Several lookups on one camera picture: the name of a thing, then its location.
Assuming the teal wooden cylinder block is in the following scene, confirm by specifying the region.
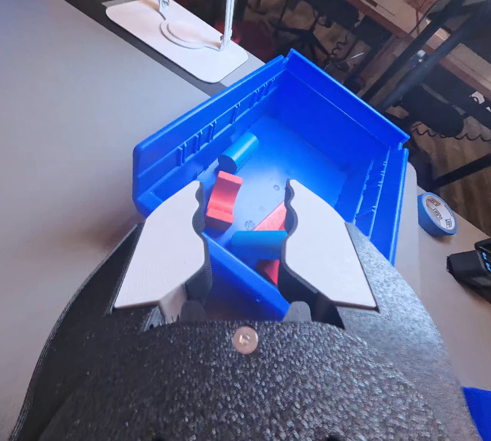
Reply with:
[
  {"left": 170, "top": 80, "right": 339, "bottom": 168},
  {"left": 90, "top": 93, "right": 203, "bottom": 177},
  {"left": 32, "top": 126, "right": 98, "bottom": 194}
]
[{"left": 219, "top": 133, "right": 260, "bottom": 175}]

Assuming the blue plastic bin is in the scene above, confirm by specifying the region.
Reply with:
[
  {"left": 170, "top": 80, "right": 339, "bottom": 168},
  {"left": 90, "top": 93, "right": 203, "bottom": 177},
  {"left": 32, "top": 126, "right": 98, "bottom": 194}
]
[
  {"left": 133, "top": 49, "right": 411, "bottom": 319},
  {"left": 461, "top": 388, "right": 491, "bottom": 441}
]

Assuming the black electronic device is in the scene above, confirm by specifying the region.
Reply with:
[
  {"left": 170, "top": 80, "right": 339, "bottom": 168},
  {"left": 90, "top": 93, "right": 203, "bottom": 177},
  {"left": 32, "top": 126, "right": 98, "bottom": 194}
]
[{"left": 448, "top": 238, "right": 491, "bottom": 303}]

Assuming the wooden office table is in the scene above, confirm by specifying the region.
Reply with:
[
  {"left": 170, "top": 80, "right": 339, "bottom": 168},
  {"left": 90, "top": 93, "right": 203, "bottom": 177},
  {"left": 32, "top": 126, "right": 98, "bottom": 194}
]
[{"left": 307, "top": 0, "right": 491, "bottom": 104}]

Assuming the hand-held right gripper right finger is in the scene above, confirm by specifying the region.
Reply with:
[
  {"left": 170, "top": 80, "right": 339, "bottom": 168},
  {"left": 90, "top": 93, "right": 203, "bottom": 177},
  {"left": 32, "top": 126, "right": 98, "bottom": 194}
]
[{"left": 278, "top": 179, "right": 378, "bottom": 311}]

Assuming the white document stand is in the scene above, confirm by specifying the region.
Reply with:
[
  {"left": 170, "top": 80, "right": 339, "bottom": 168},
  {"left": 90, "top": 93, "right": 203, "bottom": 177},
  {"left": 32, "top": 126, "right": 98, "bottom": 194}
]
[{"left": 105, "top": 0, "right": 250, "bottom": 83}]

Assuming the red wooden arch block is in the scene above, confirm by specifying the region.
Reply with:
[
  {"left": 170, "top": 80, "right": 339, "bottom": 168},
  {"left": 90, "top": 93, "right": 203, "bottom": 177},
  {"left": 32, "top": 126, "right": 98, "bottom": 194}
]
[{"left": 205, "top": 171, "right": 244, "bottom": 231}]

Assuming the blue wooden cylinder block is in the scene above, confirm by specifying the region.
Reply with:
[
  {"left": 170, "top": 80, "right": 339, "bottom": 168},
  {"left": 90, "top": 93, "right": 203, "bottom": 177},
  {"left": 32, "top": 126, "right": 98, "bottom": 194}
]
[{"left": 230, "top": 230, "right": 288, "bottom": 261}]

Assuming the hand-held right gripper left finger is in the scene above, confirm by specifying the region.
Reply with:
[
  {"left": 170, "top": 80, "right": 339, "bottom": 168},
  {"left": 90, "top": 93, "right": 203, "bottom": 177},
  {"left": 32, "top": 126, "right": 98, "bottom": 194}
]
[{"left": 114, "top": 180, "right": 209, "bottom": 311}]

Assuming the blue tape roll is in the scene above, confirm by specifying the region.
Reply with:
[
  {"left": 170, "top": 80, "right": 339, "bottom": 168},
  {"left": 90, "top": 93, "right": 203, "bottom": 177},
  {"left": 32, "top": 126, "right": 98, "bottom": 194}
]
[{"left": 418, "top": 193, "right": 457, "bottom": 237}]

